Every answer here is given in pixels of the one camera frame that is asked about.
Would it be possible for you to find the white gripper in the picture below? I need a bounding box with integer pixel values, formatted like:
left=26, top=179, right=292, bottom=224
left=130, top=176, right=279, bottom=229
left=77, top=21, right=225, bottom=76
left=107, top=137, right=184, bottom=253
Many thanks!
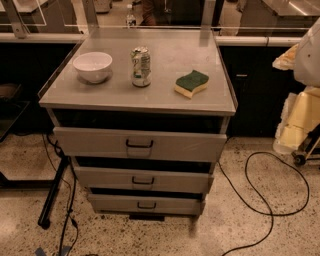
left=272, top=44, right=320, bottom=154

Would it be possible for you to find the grey bottom drawer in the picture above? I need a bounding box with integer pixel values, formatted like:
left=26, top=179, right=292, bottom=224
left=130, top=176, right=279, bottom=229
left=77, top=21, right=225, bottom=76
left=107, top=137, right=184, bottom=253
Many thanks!
left=88, top=194, right=205, bottom=215

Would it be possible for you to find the grey drawer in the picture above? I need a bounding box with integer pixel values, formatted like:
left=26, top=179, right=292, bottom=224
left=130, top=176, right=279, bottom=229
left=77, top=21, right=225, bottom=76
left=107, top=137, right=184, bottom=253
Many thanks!
left=88, top=194, right=205, bottom=215
left=75, top=167, right=213, bottom=193
left=54, top=127, right=226, bottom=162

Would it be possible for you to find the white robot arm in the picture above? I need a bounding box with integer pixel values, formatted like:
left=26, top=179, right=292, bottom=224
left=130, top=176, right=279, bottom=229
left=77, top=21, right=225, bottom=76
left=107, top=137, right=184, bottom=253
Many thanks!
left=272, top=18, right=320, bottom=154

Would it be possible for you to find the grey drawer cabinet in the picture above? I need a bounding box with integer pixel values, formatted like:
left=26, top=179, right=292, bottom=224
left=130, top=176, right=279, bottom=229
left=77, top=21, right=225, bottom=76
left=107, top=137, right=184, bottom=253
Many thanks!
left=39, top=28, right=237, bottom=216

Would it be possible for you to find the grey top drawer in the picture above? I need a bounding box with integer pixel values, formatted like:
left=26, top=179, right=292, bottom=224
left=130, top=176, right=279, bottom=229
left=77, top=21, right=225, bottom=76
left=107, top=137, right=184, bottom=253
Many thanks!
left=54, top=127, right=226, bottom=162

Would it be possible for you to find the grey middle drawer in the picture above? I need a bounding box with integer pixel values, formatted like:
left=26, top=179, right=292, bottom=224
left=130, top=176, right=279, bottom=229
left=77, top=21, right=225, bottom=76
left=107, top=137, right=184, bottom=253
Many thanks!
left=75, top=167, right=213, bottom=193

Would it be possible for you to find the wheeled cart base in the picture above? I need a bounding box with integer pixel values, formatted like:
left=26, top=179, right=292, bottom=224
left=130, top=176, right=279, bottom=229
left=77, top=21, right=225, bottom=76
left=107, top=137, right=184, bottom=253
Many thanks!
left=292, top=124, right=320, bottom=166

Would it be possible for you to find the green yellow sponge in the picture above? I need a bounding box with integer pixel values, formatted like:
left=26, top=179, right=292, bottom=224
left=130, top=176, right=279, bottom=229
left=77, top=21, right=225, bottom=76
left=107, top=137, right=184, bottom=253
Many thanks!
left=174, top=70, right=209, bottom=99

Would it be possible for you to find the green white soda can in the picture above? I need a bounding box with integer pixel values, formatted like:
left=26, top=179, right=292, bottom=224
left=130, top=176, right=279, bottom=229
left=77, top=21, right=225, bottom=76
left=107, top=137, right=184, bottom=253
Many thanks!
left=131, top=46, right=151, bottom=87

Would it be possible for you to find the person in background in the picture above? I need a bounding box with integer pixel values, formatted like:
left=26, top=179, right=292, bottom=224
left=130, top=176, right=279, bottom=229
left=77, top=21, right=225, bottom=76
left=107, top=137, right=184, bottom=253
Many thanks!
left=141, top=0, right=204, bottom=26

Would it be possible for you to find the clear water bottle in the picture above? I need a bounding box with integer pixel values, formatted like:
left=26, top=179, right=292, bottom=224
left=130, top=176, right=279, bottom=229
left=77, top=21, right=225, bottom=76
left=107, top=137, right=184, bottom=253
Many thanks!
left=126, top=4, right=136, bottom=27

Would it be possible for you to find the white ceramic bowl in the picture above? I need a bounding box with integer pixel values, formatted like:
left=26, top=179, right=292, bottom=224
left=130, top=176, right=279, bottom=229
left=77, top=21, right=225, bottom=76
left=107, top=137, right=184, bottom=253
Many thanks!
left=73, top=52, right=113, bottom=83

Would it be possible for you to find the black table leg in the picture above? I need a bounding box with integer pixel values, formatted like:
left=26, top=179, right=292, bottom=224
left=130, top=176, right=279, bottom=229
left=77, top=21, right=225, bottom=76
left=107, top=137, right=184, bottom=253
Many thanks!
left=38, top=156, right=68, bottom=230

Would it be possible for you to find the black floor cable right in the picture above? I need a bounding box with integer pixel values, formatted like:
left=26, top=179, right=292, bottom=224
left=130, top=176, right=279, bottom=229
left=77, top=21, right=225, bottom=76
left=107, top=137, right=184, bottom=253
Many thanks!
left=217, top=151, right=311, bottom=256

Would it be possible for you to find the black floor cable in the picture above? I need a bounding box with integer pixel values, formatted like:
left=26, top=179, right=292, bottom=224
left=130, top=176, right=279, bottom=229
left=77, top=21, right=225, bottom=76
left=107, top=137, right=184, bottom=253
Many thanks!
left=217, top=151, right=311, bottom=256
left=41, top=133, right=80, bottom=256

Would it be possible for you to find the black floor cable left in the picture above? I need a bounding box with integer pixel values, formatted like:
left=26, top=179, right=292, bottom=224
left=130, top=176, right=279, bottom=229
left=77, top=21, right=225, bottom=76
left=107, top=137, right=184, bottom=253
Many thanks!
left=41, top=133, right=80, bottom=256

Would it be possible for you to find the white rail bar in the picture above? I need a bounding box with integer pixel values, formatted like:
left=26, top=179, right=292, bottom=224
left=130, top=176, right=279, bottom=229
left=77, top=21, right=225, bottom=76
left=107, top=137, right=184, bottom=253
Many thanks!
left=0, top=33, right=300, bottom=47

